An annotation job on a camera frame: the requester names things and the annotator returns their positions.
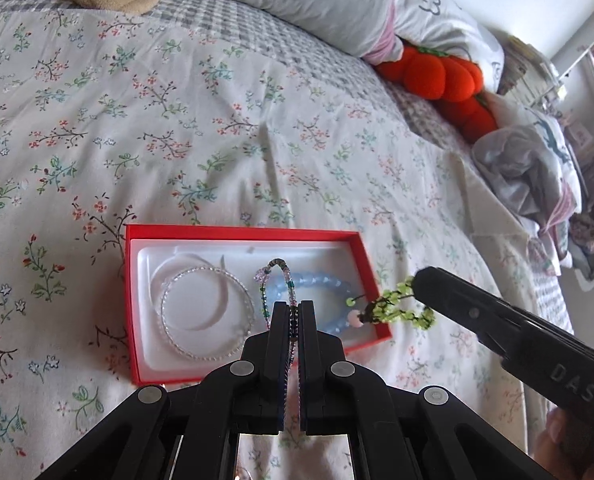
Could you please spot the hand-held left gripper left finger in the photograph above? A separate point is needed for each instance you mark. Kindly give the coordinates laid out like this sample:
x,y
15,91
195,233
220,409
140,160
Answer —
x,y
280,327

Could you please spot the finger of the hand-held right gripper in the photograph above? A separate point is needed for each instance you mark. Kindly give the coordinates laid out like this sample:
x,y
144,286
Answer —
x,y
457,305

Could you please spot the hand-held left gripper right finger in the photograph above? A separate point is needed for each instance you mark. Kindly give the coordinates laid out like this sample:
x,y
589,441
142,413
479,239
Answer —
x,y
307,327

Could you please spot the red jewelry box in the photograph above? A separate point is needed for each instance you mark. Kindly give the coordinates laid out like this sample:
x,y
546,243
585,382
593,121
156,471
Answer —
x,y
137,310

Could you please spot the person's right hand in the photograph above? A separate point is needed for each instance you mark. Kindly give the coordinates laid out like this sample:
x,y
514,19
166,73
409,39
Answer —
x,y
577,445

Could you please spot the white translucent bangle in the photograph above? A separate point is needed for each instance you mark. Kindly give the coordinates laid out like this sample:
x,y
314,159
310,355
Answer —
x,y
158,280

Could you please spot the crumpled grey cloth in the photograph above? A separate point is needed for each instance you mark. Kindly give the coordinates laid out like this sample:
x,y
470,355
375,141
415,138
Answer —
x,y
522,165

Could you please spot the floral bed sheet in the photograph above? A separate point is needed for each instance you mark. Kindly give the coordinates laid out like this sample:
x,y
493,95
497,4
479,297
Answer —
x,y
177,135

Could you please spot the orange plush pumpkin toy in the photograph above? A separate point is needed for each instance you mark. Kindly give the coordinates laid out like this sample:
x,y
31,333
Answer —
x,y
427,70

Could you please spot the stack of papers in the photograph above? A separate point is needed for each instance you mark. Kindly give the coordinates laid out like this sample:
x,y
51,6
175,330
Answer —
x,y
527,67

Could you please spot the white printed pillow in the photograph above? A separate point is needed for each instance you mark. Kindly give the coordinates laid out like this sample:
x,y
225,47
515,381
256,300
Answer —
x,y
442,15

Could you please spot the grey checked bed cover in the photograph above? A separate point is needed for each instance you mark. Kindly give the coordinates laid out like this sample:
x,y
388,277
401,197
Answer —
x,y
257,25

